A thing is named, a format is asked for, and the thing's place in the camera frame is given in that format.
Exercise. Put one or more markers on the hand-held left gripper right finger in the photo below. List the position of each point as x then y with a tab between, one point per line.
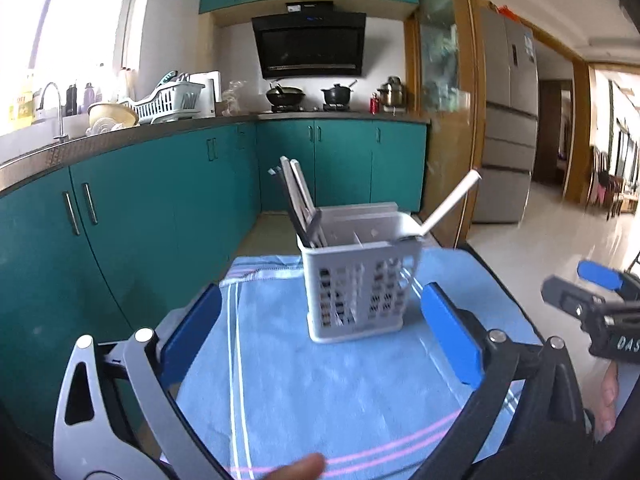
450	340

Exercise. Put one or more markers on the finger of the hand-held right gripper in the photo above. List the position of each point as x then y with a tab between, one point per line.
570	297
600	274

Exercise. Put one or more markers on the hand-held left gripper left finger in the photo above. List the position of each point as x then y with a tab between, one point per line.
192	330

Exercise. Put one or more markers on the white plastic utensil holder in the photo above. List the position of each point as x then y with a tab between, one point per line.
360	290

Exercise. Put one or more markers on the person's right hand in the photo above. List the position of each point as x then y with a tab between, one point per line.
609	395

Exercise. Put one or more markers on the person's left hand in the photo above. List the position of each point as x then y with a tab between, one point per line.
295	469

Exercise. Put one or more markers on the dining chairs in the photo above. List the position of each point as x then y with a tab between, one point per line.
607	185

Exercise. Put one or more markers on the blue striped cloth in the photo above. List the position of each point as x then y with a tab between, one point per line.
325	385

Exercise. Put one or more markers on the silver refrigerator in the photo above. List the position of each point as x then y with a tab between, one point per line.
510	110

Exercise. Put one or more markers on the white dish rack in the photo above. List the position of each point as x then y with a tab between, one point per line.
165	102

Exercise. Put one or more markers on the beige bowl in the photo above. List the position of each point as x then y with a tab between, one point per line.
115	114

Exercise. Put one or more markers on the clear plastic bag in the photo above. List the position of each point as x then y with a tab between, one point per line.
235	100

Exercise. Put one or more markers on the white appliance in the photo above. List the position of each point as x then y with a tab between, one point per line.
210	95

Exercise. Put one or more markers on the wood framed glass door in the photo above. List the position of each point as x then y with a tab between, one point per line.
442	85

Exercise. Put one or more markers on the red can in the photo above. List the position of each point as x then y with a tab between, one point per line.
374	104

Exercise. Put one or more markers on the black wok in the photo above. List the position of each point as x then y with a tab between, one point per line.
285	95

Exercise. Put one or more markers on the steel pot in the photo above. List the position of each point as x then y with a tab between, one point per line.
392	94

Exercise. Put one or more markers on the gas stove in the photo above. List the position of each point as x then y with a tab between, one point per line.
315	109

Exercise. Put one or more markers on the purple bottle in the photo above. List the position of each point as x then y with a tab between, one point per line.
89	95

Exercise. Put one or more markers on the chrome faucet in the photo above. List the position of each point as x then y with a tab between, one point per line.
59	110

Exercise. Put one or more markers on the dark bottle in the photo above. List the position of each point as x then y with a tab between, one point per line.
72	100

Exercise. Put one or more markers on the black pot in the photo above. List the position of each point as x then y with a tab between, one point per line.
337	95

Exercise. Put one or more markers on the yellow bottle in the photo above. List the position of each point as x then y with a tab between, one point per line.
22	102

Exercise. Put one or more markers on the black range hood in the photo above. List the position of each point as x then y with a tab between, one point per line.
310	42

